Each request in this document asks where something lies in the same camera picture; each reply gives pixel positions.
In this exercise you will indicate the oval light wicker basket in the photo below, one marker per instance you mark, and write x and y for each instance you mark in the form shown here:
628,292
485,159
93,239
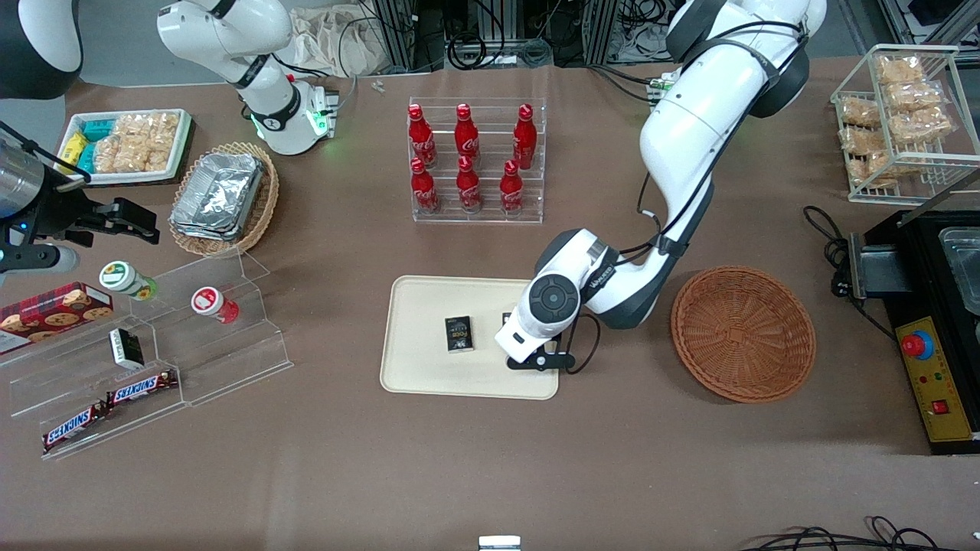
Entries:
264,207

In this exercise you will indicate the green lid drink bottle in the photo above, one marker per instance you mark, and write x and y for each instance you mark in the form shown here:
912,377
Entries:
122,278

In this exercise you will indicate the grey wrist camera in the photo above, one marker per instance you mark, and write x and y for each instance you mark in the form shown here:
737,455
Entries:
38,259
540,362

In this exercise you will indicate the white rectangular snack tray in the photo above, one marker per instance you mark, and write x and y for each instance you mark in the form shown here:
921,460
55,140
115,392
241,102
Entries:
182,141

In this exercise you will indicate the stacked aluminium foil containers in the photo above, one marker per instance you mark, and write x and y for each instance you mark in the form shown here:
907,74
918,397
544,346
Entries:
218,195

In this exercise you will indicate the yellow control panel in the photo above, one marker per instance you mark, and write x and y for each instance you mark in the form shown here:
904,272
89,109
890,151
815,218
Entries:
930,383

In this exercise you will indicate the snickers chocolate bar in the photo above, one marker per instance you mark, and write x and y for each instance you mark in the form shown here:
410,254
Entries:
74,427
142,388

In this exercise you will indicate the white silver device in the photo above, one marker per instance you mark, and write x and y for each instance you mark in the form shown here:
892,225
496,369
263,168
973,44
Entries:
499,543

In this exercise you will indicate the red cookie box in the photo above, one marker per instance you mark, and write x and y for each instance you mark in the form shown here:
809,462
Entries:
46,315

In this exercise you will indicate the beige cloth bag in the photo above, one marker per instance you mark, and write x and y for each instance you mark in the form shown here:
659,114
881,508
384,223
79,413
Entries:
329,42

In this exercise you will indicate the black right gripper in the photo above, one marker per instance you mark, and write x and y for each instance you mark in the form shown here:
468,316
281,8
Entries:
56,213

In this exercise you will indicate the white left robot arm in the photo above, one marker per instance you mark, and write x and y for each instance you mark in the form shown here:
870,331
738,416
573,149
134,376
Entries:
689,130

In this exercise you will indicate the clear acrylic step display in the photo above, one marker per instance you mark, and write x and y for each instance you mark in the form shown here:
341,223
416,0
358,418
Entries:
230,360

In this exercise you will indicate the teal snack pack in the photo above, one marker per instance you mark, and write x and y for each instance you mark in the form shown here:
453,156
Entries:
98,129
86,158

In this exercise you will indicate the beige plastic tray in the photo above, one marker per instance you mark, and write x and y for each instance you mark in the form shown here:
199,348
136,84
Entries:
429,375

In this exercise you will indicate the aluminium frame profile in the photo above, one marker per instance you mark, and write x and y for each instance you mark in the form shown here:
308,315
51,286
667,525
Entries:
601,30
396,34

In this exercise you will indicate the clear fried snack pack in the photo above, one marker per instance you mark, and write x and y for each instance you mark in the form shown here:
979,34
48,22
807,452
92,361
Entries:
873,168
919,125
899,70
913,97
859,112
864,140

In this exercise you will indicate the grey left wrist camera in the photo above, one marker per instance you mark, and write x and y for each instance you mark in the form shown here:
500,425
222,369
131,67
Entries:
540,362

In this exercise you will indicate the red cola bottle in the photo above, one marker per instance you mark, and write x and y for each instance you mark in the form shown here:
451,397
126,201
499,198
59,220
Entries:
511,191
421,138
466,136
525,139
424,190
468,187

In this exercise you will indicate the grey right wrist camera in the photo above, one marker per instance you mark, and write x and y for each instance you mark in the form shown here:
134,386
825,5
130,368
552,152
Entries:
38,259

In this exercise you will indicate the clear rice cracker pack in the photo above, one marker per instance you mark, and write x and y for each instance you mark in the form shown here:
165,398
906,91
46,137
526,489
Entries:
130,157
149,127

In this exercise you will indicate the yellow snack pack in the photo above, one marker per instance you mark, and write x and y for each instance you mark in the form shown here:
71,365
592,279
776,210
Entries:
73,148

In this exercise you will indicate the red lid drink bottle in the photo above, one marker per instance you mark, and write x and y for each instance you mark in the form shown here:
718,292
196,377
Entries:
210,302

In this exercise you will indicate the small black card box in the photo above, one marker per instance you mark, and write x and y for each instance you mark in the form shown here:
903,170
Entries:
459,334

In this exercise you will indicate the round brown wicker basket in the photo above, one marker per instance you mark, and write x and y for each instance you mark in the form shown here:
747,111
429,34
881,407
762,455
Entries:
743,337

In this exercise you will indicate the black machine housing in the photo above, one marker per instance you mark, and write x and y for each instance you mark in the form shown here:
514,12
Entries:
919,260

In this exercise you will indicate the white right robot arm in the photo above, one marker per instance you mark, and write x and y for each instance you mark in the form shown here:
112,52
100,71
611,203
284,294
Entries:
268,99

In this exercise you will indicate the clear acrylic bottle rack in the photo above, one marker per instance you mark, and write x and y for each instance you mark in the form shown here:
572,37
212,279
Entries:
490,122

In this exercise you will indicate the red emergency stop button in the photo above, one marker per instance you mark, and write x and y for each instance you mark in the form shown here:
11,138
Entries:
917,346

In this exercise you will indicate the small black white box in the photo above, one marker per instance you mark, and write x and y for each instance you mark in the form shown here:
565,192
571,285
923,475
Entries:
126,348

